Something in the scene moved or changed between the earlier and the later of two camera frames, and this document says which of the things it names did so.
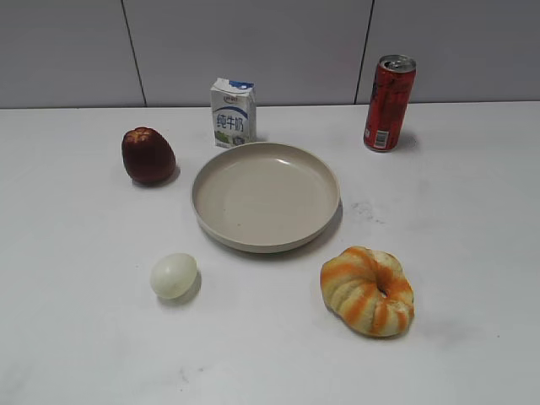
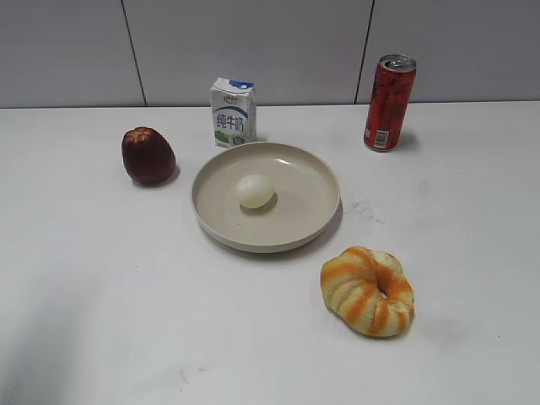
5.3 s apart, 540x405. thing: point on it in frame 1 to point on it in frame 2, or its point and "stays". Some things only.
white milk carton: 234,112 stays
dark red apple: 148,157 stays
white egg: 173,274 to 255,191
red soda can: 393,81 stays
